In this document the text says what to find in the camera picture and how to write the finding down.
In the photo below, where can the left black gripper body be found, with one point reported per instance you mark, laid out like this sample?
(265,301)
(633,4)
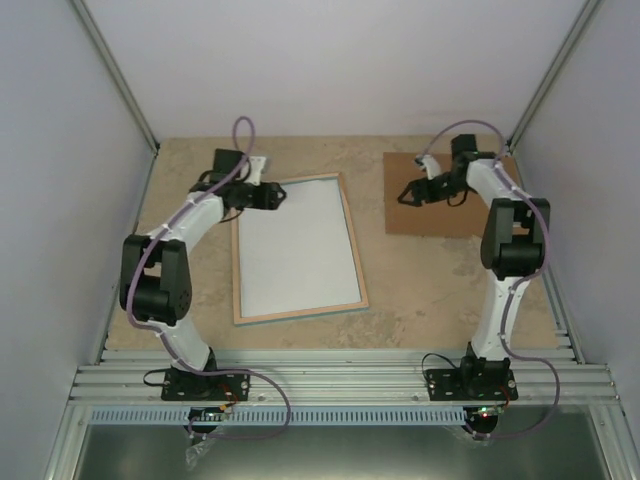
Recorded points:
(251,202)

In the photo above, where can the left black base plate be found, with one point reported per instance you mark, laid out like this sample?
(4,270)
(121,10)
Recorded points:
(184,386)

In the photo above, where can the left circuit board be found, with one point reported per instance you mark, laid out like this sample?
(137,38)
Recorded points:
(210,414)

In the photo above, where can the cat and books photo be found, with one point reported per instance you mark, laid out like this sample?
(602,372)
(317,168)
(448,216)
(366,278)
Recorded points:
(295,250)

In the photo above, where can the left aluminium corner post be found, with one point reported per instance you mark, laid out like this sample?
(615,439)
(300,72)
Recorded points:
(107,58)

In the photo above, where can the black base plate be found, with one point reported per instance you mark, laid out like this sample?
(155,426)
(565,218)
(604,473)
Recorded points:
(184,386)
(451,384)

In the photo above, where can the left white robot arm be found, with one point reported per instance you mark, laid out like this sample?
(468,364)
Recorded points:
(155,280)

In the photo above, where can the aluminium rail beam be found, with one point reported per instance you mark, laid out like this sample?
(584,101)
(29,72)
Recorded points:
(341,377)

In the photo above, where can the right aluminium corner post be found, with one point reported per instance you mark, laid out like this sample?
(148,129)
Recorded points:
(569,44)

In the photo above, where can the circuit board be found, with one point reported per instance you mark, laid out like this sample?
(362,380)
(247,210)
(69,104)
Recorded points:
(487,411)
(210,414)

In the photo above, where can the wooden teal picture frame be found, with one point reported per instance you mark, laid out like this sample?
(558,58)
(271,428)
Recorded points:
(360,280)

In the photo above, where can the brown cardboard backing board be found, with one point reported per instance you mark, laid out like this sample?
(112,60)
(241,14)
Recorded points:
(429,220)

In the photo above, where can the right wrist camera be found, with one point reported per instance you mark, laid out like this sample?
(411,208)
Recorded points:
(428,165)

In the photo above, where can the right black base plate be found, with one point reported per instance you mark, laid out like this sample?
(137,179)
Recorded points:
(451,384)

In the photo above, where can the right circuit board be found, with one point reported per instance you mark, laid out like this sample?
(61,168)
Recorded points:
(487,411)

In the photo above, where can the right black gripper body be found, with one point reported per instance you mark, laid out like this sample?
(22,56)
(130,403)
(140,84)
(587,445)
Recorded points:
(442,192)

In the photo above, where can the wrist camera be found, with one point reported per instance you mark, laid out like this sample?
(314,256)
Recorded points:
(428,165)
(257,166)

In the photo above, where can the grey slotted cable duct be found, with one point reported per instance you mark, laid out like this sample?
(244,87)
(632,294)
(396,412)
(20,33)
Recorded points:
(274,416)

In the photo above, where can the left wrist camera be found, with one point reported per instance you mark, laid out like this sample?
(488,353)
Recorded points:
(257,166)

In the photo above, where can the aluminium corner post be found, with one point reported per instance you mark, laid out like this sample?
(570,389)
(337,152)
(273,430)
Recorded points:
(107,58)
(569,44)

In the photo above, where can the clear plastic bag scrap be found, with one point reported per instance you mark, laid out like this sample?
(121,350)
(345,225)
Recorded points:
(196,451)

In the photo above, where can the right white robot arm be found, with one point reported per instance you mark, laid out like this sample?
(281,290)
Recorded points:
(513,251)

